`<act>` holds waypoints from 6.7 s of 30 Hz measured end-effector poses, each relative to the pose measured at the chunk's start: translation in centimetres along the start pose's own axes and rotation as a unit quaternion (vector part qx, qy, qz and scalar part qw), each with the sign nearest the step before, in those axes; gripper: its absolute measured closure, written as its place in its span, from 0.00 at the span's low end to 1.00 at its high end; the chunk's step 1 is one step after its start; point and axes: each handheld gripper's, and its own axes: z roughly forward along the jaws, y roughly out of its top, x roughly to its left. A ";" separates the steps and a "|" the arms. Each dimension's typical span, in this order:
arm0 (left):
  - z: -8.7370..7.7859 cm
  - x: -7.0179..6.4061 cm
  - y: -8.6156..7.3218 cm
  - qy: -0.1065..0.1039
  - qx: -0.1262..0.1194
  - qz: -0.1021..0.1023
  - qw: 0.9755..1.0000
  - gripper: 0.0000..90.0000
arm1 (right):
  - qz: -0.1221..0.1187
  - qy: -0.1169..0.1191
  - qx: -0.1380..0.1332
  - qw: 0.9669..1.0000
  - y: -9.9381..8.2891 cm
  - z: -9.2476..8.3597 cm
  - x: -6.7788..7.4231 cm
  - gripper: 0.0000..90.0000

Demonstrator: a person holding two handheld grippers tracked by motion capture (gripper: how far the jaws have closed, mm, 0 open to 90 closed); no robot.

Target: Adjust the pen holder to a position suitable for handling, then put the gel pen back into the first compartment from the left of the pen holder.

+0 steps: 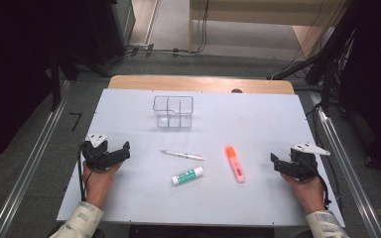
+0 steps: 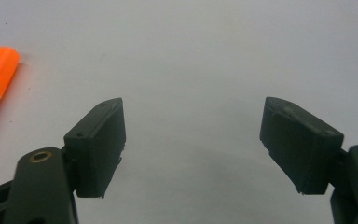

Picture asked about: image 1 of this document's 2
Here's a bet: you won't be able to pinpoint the black metal stand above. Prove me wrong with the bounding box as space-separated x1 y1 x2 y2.
47 49 111 112

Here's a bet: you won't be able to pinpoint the white board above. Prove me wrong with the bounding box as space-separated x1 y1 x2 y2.
56 87 346 229

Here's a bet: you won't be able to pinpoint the left hand-held gripper black cable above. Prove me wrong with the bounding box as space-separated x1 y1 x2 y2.
77 147 89 202

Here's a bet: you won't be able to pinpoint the white and green glue stick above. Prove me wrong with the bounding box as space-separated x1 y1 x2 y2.
171 166 204 186

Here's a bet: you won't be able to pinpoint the person's right hand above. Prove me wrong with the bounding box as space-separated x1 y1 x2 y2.
280 173 327 215

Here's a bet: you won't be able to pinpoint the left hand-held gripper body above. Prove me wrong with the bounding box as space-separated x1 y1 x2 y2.
80 133 114 173

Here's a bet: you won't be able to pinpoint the metal floor rail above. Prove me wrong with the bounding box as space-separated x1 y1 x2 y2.
310 90 381 238
0 80 71 238

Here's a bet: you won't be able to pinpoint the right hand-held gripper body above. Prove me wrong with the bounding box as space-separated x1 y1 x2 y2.
288 142 331 182

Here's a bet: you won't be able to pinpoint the black floor cable with plugs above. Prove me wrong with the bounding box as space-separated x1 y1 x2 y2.
124 43 200 58

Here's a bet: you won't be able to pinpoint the dark cabinet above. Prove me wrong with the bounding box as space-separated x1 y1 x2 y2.
84 0 137 66

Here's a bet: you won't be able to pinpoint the wooden table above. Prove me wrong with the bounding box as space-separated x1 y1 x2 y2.
107 74 296 96

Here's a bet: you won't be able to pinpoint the clear plastic organizer box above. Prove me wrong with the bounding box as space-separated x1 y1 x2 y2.
152 95 194 129

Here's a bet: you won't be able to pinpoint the person's left hand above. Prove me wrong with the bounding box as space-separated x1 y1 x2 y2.
81 161 124 210

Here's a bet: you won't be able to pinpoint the black hanging cables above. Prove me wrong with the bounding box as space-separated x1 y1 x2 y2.
193 0 210 55

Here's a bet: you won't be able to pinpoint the black stand with cables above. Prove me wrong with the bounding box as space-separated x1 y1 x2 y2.
266 26 359 115

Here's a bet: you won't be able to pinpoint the light wooden furniture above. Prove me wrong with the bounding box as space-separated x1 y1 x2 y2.
188 0 349 61

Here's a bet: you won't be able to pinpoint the orange highlighter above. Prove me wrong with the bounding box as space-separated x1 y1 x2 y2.
224 145 246 183

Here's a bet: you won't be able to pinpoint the white pen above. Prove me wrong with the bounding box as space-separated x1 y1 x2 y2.
159 149 205 163

